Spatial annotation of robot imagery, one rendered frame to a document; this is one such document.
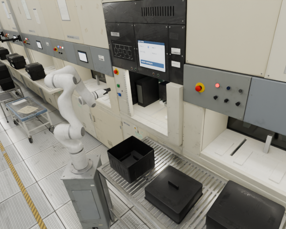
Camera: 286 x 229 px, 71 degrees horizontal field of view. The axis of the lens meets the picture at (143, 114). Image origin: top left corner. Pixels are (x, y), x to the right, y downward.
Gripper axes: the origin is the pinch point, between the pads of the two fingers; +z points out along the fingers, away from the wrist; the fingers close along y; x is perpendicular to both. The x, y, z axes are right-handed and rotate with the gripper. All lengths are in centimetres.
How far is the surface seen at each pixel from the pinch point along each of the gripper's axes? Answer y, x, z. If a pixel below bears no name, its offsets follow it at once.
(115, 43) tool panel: 6.8, 43.0, 12.3
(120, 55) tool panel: 11.8, 32.6, 12.4
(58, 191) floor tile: -40, -120, -73
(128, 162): 56, -43, -27
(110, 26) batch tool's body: 2, 57, 12
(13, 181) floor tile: -102, -120, -109
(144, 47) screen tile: 44, 43, 12
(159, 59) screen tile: 60, 36, 12
